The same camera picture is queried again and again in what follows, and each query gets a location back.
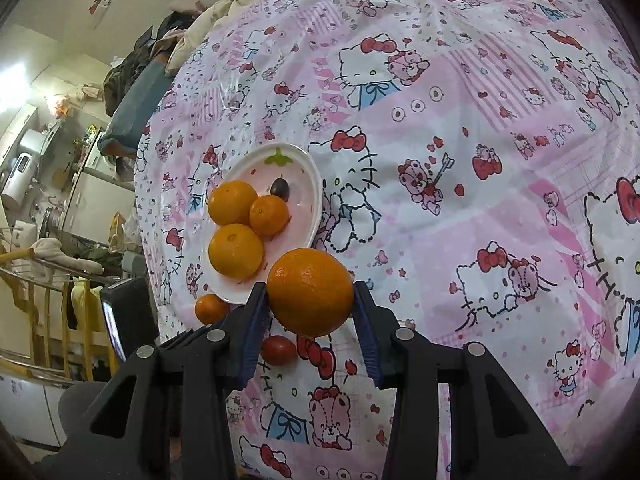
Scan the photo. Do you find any white water heater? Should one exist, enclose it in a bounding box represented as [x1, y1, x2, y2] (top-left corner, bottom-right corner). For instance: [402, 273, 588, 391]
[0, 127, 46, 211]

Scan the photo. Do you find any beige plush cloth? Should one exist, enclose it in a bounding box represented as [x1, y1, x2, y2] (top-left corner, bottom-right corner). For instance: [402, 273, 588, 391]
[30, 237, 106, 276]

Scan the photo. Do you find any pink printed blanket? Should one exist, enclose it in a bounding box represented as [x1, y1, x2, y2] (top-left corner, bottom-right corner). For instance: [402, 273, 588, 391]
[132, 0, 640, 480]

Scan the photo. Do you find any white red plastic bag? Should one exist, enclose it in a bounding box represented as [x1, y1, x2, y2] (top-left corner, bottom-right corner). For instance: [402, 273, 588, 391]
[110, 212, 141, 251]

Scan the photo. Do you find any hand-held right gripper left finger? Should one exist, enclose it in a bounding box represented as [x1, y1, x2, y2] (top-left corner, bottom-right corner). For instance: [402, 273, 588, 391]
[60, 282, 271, 480]

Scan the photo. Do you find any yellow wooden rack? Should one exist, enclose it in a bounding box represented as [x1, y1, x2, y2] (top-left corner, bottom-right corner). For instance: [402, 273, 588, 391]
[0, 255, 111, 386]

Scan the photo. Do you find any steel pot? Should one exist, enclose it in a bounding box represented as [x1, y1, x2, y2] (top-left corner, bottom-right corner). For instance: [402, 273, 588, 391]
[42, 207, 66, 233]

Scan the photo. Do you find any cream quilt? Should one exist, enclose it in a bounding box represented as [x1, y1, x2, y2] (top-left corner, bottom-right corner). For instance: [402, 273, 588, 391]
[165, 0, 341, 76]

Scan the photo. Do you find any small orange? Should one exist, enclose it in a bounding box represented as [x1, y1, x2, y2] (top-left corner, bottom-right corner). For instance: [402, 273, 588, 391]
[194, 293, 231, 326]

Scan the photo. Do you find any blue bed frame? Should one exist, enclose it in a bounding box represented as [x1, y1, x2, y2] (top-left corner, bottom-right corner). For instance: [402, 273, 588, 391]
[97, 62, 173, 158]

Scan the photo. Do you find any grey stool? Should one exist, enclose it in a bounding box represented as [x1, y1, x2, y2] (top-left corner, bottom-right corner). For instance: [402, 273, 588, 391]
[120, 250, 148, 278]

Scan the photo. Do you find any red tomato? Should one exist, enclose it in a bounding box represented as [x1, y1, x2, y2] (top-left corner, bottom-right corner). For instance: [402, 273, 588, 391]
[261, 336, 298, 367]

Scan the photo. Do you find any hanging plastic bag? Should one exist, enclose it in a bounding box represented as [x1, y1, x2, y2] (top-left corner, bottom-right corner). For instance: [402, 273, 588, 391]
[50, 95, 76, 121]

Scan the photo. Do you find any red white wall decoration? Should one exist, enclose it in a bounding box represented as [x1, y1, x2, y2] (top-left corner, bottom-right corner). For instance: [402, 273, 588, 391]
[87, 0, 113, 28]

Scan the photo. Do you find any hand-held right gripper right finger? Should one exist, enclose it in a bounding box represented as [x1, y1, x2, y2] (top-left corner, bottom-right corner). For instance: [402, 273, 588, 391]
[352, 282, 568, 480]

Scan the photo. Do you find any large orange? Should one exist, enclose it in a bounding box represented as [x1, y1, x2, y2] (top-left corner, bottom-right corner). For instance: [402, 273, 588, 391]
[266, 248, 355, 338]

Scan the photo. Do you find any pink strawberry plate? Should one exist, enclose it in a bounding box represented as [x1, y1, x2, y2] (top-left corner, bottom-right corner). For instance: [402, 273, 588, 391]
[202, 142, 323, 306]

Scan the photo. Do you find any kitchen counter cabinet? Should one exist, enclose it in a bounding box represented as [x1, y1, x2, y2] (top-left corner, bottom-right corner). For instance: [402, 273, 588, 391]
[65, 135, 136, 241]

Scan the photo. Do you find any pile of dark clothes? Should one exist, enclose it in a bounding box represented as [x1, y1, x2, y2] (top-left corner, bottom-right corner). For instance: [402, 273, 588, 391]
[102, 10, 211, 103]

